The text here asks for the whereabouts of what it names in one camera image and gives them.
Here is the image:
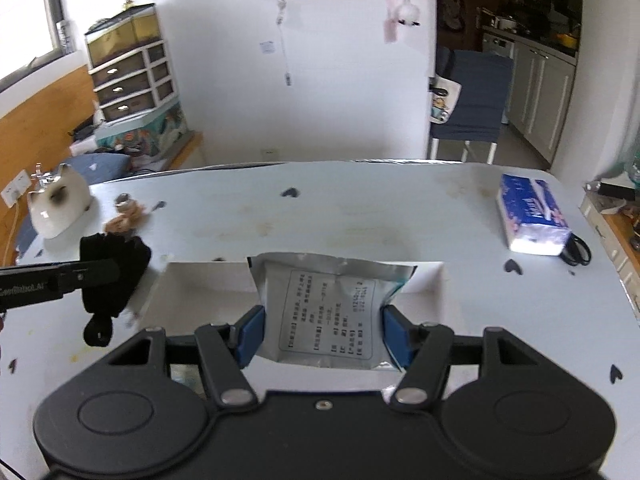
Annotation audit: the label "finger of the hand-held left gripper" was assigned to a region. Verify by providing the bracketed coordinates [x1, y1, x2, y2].
[54, 259, 121, 296]

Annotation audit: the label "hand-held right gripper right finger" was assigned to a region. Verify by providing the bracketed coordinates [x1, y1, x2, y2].
[380, 305, 529, 406]

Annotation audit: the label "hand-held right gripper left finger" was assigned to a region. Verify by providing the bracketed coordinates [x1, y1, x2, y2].
[107, 305, 266, 408]

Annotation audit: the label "black fabric band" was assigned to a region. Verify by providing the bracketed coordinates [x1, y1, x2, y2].
[79, 234, 152, 348]

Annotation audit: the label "white shallow box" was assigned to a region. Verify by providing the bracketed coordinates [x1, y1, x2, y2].
[132, 260, 483, 397]

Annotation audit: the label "snack packet with blue end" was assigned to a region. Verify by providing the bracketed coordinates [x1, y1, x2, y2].
[247, 252, 418, 372]

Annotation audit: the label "pink fabric flower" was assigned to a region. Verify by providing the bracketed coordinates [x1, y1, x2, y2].
[102, 194, 151, 235]

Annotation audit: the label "white cat plush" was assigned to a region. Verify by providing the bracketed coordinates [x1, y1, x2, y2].
[26, 164, 94, 239]

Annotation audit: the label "silver metal clip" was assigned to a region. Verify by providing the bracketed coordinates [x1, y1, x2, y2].
[30, 162, 57, 192]

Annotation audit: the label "patterned cloth covered cabinet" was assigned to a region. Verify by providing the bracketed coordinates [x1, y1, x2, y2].
[95, 102, 192, 162]

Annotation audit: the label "blue tissue pack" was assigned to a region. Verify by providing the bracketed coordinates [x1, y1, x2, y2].
[495, 174, 574, 256]

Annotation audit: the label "white plastic drawer unit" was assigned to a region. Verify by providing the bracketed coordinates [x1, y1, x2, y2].
[90, 40, 180, 122]

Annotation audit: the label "black scissors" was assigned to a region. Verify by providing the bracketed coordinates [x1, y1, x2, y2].
[559, 233, 592, 267]

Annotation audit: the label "white printed tote bag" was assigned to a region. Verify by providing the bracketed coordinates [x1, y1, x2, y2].
[429, 74, 462, 126]

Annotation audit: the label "glass fish tank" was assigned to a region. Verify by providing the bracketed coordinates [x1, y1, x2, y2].
[84, 4, 164, 69]

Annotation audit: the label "blue covered chair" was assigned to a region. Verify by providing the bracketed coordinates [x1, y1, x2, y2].
[428, 49, 516, 166]

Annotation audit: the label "flat black box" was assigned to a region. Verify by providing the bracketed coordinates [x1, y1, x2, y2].
[585, 180, 632, 201]

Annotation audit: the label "window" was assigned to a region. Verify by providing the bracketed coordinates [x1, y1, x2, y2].
[0, 0, 67, 82]

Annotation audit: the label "grey kitchen base cabinet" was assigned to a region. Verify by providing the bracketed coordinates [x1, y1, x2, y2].
[507, 40, 579, 167]

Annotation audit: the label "white dishwasher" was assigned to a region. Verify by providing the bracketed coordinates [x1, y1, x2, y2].
[482, 32, 515, 59]

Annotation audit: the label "white power cable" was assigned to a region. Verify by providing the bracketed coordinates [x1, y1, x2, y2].
[9, 199, 23, 256]

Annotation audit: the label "white wall socket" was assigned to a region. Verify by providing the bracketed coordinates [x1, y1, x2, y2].
[0, 170, 31, 207]

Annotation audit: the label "white hanging charger cable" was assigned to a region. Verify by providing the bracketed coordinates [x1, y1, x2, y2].
[276, 0, 294, 87]

